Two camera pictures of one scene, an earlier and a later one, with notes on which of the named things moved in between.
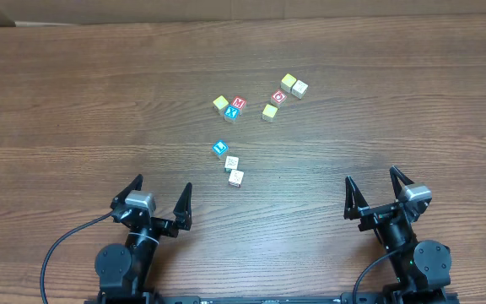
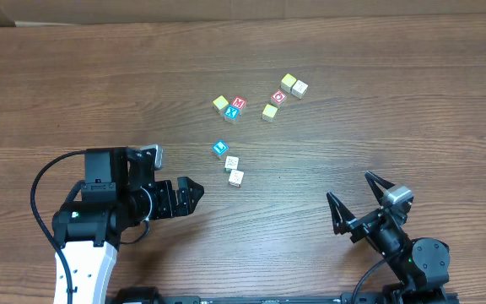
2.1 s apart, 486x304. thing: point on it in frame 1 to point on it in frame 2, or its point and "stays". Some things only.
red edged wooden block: x=235 y=178 stays
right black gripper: x=380 y=213 to x=365 y=225
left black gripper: x=154 y=222 to x=165 y=198
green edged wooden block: x=230 y=163 stays
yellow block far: x=287 y=82 stays
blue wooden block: x=220 y=147 stays
